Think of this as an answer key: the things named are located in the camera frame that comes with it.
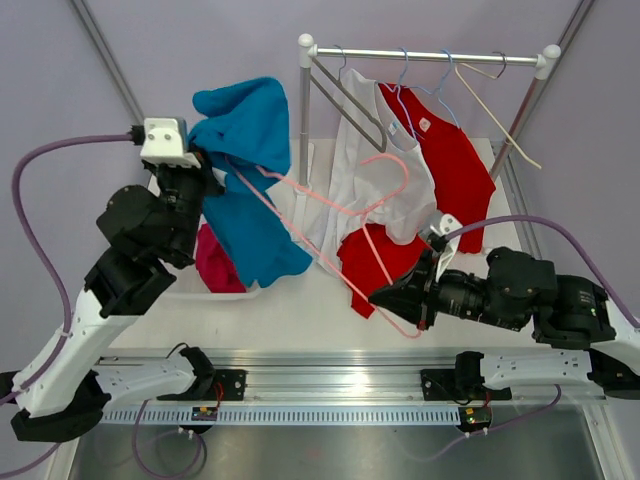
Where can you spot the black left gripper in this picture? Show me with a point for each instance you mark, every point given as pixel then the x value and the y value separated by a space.
pixel 205 172

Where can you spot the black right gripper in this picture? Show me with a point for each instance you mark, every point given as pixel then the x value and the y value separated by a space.
pixel 414 295

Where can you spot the pink hanger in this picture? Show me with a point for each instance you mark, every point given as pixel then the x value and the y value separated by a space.
pixel 362 214

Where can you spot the blue t shirt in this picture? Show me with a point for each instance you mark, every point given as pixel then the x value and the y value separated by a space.
pixel 245 130

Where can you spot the magenta t shirt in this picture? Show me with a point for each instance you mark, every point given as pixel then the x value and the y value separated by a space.
pixel 214 267

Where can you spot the white t shirt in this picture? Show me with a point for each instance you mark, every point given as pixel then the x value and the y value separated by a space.
pixel 355 187

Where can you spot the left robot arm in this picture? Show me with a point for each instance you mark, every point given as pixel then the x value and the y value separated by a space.
pixel 64 392

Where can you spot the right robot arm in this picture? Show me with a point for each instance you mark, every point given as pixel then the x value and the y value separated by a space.
pixel 591 341

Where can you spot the red t shirt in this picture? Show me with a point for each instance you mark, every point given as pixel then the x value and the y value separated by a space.
pixel 463 188

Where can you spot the cream white hanger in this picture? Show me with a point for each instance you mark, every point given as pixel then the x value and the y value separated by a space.
pixel 495 115

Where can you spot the clear plastic basket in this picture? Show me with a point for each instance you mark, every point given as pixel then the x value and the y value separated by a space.
pixel 189 286

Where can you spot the metal clothes rack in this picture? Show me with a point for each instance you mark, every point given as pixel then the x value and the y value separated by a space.
pixel 309 54

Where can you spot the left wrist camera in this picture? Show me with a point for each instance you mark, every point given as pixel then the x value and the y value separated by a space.
pixel 163 141

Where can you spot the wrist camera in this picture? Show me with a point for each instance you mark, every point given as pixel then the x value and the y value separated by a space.
pixel 163 141
pixel 433 232

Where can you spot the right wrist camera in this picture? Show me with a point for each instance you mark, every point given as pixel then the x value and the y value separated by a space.
pixel 433 232

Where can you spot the aluminium mounting rail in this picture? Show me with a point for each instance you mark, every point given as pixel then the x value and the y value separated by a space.
pixel 388 377

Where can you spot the white slotted cable duct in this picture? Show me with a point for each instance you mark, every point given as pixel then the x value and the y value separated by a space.
pixel 236 415

